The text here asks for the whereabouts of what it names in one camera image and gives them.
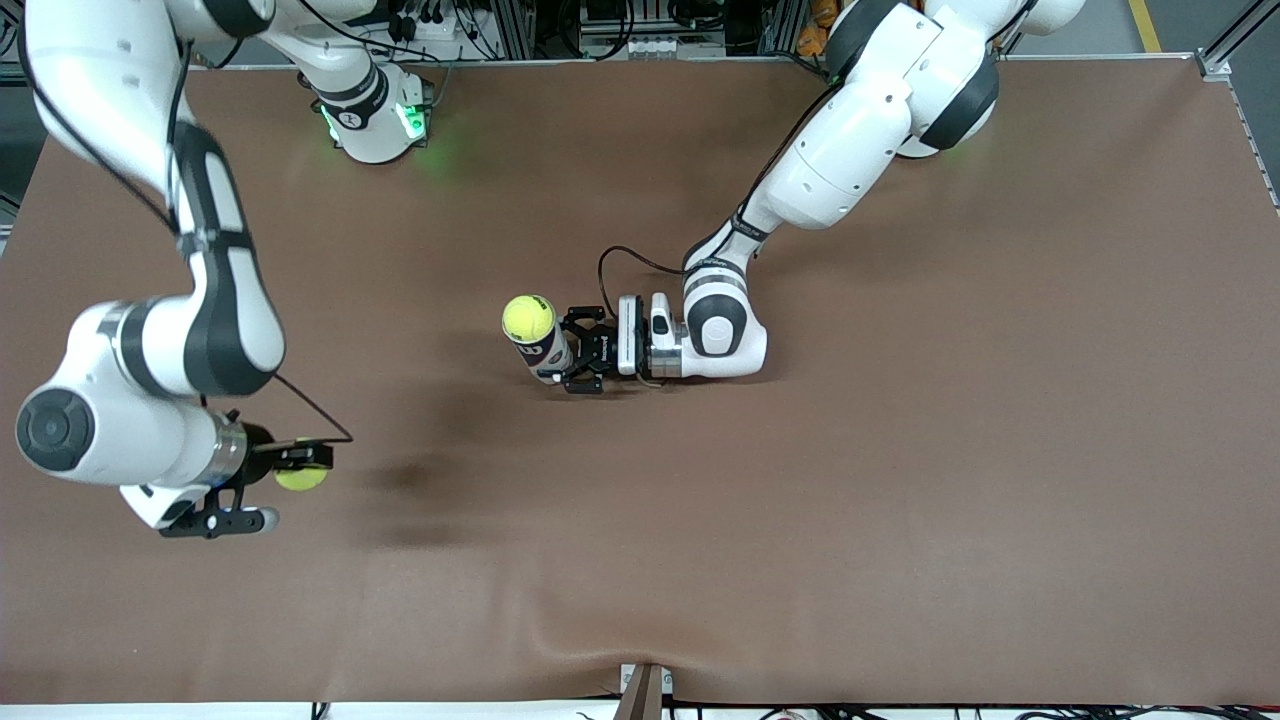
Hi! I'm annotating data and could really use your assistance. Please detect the clear tennis ball can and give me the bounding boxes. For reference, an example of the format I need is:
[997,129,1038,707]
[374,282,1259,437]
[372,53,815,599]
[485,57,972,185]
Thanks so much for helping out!
[512,335,577,385]

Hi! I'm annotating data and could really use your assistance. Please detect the brown table mat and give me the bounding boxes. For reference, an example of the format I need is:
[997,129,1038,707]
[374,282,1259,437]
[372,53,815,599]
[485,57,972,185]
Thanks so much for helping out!
[0,55,1280,706]

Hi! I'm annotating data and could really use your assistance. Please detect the white power strip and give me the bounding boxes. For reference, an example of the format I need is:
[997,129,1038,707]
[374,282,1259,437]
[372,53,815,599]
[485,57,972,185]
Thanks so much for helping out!
[385,0,481,43]

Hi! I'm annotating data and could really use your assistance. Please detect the orange snack packets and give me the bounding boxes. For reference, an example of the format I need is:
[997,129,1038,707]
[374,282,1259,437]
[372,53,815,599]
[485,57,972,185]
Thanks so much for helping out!
[797,0,839,56]

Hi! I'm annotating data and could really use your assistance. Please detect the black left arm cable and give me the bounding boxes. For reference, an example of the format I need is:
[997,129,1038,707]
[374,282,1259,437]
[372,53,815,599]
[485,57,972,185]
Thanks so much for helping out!
[598,85,836,321]

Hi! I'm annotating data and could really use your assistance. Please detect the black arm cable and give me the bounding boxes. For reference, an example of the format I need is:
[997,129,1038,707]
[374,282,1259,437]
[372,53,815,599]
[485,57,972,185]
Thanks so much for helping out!
[598,85,836,321]
[18,30,355,446]

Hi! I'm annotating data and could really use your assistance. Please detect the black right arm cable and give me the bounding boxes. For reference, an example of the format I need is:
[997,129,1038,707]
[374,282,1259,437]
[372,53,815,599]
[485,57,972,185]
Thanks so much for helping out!
[18,30,355,446]

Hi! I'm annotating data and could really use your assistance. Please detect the aluminium frame post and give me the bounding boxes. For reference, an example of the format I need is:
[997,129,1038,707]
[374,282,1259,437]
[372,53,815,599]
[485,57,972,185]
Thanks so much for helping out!
[760,0,799,56]
[495,0,536,59]

